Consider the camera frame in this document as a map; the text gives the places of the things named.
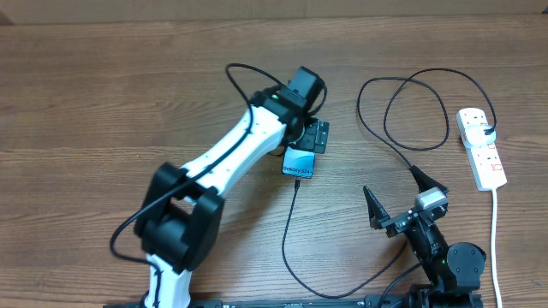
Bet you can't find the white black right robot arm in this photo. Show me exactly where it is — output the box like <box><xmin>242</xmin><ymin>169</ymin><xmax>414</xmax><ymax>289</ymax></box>
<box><xmin>363</xmin><ymin>165</ymin><xmax>486</xmax><ymax>308</ymax></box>

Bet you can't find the Samsung Galaxy smartphone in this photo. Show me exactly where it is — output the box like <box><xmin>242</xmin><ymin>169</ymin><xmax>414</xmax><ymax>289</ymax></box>
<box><xmin>282</xmin><ymin>147</ymin><xmax>315</xmax><ymax>179</ymax></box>

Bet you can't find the white power strip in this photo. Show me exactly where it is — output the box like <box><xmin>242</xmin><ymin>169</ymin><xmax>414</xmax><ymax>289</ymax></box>
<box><xmin>456</xmin><ymin>108</ymin><xmax>507</xmax><ymax>191</ymax></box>

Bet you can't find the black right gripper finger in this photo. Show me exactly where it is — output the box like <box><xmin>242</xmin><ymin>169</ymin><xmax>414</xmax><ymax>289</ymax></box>
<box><xmin>409</xmin><ymin>165</ymin><xmax>449</xmax><ymax>193</ymax></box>
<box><xmin>363</xmin><ymin>186</ymin><xmax>390</xmax><ymax>229</ymax></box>

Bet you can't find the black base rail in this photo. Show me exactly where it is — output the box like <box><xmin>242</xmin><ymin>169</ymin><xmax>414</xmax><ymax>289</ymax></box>
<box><xmin>103</xmin><ymin>294</ymin><xmax>484</xmax><ymax>308</ymax></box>

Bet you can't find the white charger plug adapter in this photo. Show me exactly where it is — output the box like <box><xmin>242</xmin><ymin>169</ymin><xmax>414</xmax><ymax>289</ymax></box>
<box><xmin>461</xmin><ymin>124</ymin><xmax>497</xmax><ymax>148</ymax></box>

